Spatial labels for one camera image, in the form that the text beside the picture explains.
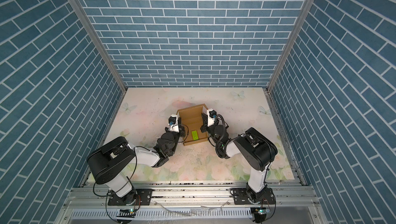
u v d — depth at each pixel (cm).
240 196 74
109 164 46
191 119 94
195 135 94
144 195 74
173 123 71
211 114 74
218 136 70
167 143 65
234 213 71
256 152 49
